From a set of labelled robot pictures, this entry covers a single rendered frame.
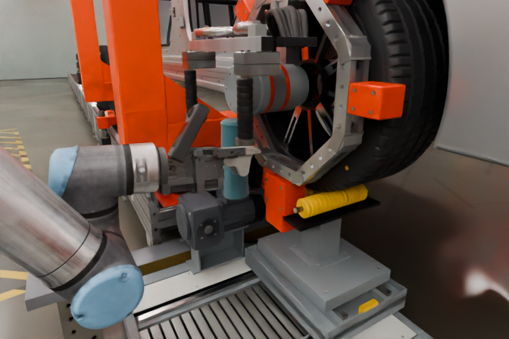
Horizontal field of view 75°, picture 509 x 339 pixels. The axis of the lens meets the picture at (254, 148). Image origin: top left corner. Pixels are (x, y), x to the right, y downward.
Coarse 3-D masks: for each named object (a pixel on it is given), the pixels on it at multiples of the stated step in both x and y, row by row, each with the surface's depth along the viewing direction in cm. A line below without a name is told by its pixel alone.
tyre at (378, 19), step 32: (384, 0) 74; (416, 0) 80; (384, 32) 72; (416, 32) 75; (384, 64) 73; (416, 64) 74; (416, 96) 76; (384, 128) 76; (416, 128) 81; (352, 160) 86; (384, 160) 83
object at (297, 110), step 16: (320, 32) 119; (304, 48) 99; (320, 48) 93; (304, 64) 102; (320, 64) 95; (336, 64) 90; (368, 80) 78; (320, 96) 96; (272, 112) 120; (288, 112) 125; (304, 112) 106; (320, 112) 97; (272, 128) 118; (288, 128) 112; (304, 128) 124; (320, 128) 127; (288, 144) 114; (304, 144) 118; (320, 144) 119; (304, 160) 105
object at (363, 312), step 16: (256, 256) 134; (256, 272) 131; (272, 272) 124; (272, 288) 121; (288, 288) 116; (384, 288) 111; (400, 288) 115; (288, 304) 113; (304, 304) 109; (352, 304) 109; (368, 304) 104; (384, 304) 108; (400, 304) 113; (304, 320) 105; (320, 320) 102; (336, 320) 100; (352, 320) 100; (368, 320) 105; (320, 336) 99; (336, 336) 98; (352, 336) 103
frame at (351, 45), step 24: (264, 0) 95; (312, 0) 78; (336, 24) 73; (336, 48) 73; (360, 48) 71; (360, 72) 74; (336, 96) 76; (336, 120) 77; (360, 120) 77; (264, 144) 115; (336, 144) 78; (360, 144) 79; (288, 168) 97; (312, 168) 87
